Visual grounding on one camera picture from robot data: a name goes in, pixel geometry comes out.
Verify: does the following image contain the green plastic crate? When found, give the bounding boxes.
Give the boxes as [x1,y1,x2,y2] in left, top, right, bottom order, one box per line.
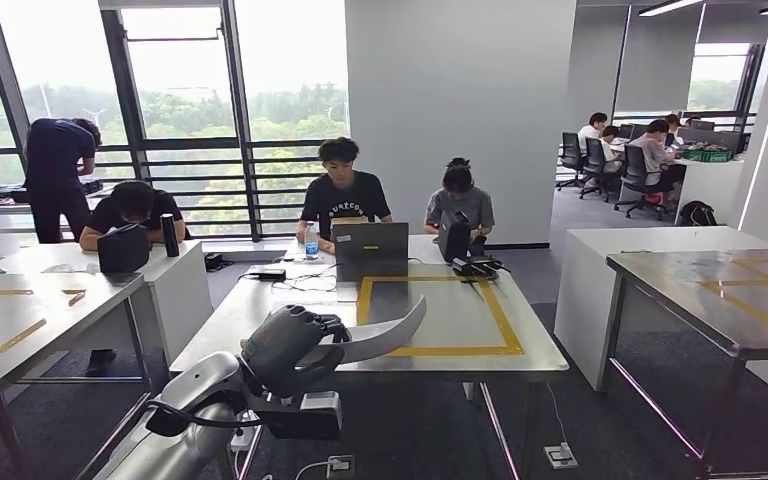
[682,146,735,164]

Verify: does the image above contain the white cabinet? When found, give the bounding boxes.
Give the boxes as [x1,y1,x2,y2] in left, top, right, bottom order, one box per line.
[554,226,768,392]

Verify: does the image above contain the white curved plastic part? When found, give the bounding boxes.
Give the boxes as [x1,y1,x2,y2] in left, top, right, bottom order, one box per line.
[297,296,428,366]

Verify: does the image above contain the white desk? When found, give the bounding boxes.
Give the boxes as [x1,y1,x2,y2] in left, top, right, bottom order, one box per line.
[674,157,746,227]
[0,240,214,367]

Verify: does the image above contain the white table with steel legs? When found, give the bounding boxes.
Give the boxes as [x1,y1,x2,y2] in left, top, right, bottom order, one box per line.
[0,271,153,480]

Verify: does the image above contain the white floor power socket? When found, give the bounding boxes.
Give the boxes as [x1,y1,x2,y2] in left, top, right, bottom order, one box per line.
[542,442,579,470]

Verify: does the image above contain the grey laptop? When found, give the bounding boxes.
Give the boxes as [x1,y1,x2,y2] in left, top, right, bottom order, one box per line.
[330,221,410,284]

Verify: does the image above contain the black tumbler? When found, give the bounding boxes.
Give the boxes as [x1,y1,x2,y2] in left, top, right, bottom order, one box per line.
[159,212,181,258]

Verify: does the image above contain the ceiling light strip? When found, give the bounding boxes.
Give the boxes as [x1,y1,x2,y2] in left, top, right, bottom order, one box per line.
[636,0,707,18]

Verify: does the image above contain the black office chair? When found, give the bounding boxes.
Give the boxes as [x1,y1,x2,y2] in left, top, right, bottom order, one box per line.
[614,144,670,221]
[579,137,624,202]
[556,132,587,192]

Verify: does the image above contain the steel workbench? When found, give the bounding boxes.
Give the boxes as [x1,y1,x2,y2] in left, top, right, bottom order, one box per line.
[168,261,571,480]
[599,248,768,480]

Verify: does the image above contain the black floor bag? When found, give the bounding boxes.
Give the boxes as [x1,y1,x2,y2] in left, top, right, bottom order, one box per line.
[677,200,719,228]

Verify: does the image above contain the black charger cable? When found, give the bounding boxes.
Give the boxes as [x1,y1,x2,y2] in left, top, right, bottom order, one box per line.
[238,261,344,294]

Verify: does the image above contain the black desk gadget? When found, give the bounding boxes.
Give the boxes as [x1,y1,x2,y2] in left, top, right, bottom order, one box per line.
[451,254,512,303]

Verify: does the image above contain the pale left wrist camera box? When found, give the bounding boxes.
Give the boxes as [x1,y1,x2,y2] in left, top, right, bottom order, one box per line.
[251,390,344,442]

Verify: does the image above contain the clear plastic bag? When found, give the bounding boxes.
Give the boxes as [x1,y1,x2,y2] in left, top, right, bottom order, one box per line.
[40,262,102,276]

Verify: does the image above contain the dark window railing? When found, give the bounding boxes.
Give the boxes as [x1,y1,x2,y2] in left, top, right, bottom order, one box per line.
[0,0,352,241]

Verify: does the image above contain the white power strip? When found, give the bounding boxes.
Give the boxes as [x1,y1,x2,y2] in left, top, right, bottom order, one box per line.
[230,410,263,453]

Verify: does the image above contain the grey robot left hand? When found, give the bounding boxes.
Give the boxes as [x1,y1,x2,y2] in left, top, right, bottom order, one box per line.
[239,304,352,400]

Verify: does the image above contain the plug adapter with white cable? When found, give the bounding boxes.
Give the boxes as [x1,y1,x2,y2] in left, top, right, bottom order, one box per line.
[293,455,357,480]

